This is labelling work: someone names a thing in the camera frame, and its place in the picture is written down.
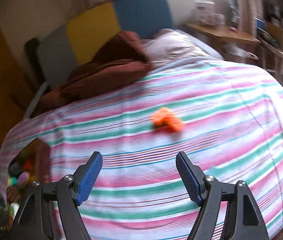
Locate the red toy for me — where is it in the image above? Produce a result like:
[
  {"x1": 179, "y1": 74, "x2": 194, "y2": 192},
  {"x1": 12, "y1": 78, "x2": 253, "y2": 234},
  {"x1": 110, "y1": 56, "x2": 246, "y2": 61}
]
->
[{"x1": 22, "y1": 159, "x2": 34, "y2": 172}]

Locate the white box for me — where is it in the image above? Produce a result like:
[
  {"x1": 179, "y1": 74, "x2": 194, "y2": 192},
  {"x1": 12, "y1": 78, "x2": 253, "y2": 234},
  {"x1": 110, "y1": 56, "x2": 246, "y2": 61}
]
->
[{"x1": 195, "y1": 1, "x2": 216, "y2": 18}]

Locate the brown cardboard box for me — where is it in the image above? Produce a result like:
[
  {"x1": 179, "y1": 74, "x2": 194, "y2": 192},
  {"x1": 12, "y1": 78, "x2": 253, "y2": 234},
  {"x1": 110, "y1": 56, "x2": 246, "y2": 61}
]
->
[{"x1": 265, "y1": 21, "x2": 283, "y2": 53}]

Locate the wooden desk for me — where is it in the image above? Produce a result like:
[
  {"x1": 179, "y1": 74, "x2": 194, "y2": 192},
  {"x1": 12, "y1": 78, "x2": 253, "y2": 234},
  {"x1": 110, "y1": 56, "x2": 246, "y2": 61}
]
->
[{"x1": 185, "y1": 22, "x2": 261, "y2": 46}]

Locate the gold metal tray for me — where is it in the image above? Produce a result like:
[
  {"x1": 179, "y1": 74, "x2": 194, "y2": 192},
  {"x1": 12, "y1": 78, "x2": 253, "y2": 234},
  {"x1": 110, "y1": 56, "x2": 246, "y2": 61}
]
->
[{"x1": 7, "y1": 137, "x2": 52, "y2": 205}]

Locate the pale grey pillow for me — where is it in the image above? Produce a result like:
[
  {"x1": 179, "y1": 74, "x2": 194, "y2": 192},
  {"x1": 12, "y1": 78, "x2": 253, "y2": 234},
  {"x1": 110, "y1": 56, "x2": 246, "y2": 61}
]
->
[{"x1": 143, "y1": 29, "x2": 224, "y2": 61}]

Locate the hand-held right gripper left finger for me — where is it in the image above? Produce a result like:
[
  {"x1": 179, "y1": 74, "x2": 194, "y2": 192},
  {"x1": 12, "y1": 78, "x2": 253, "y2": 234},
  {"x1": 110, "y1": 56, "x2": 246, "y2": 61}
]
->
[{"x1": 10, "y1": 151, "x2": 103, "y2": 240}]

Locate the orange toy brick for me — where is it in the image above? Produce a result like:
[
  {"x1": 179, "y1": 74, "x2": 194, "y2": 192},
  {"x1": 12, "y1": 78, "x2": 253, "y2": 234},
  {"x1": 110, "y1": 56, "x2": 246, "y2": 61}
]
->
[{"x1": 152, "y1": 107, "x2": 183, "y2": 133}]

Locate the striped pink green blanket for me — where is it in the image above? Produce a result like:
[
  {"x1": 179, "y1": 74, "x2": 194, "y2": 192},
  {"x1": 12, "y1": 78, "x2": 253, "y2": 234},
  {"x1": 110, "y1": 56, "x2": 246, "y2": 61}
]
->
[{"x1": 0, "y1": 57, "x2": 283, "y2": 240}]

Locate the brown pillow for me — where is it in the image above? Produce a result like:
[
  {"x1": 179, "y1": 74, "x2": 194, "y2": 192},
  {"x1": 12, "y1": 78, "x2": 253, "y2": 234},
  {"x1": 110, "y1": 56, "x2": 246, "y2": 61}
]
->
[{"x1": 39, "y1": 31, "x2": 155, "y2": 110}]

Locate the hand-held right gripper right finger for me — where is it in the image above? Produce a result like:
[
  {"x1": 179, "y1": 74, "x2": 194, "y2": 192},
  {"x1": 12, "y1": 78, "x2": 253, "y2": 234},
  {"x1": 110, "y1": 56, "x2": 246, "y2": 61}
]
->
[{"x1": 175, "y1": 151, "x2": 268, "y2": 240}]

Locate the grey yellow blue headboard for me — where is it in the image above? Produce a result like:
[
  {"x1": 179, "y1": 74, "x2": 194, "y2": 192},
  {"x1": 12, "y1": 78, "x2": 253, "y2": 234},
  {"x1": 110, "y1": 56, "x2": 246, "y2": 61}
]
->
[{"x1": 37, "y1": 0, "x2": 174, "y2": 88}]

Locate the white bed frame rail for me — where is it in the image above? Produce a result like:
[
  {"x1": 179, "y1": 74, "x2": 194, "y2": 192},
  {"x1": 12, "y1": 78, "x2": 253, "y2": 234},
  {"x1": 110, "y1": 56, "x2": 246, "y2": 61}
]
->
[{"x1": 23, "y1": 81, "x2": 50, "y2": 119}]

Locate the purple ribbed toy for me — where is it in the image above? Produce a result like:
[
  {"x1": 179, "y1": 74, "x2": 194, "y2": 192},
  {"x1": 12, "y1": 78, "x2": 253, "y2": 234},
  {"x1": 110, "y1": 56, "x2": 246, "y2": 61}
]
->
[{"x1": 19, "y1": 171, "x2": 31, "y2": 188}]

